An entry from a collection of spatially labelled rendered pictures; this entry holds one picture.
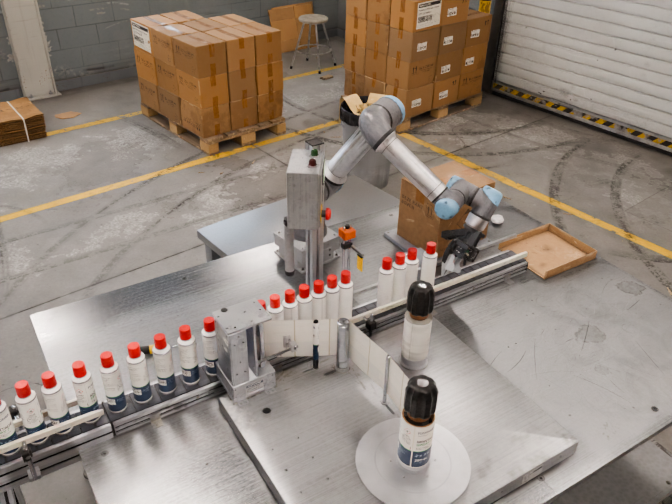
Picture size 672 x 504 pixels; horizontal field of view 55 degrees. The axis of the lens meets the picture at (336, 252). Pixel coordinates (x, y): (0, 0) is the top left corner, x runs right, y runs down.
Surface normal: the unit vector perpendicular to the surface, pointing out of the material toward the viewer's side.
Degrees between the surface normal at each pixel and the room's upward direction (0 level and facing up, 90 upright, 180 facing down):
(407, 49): 90
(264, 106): 90
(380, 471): 0
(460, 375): 0
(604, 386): 0
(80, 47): 90
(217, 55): 90
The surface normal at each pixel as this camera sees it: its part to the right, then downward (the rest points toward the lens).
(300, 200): -0.05, 0.55
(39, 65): 0.63, 0.43
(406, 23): -0.74, 0.36
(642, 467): 0.00, -0.84
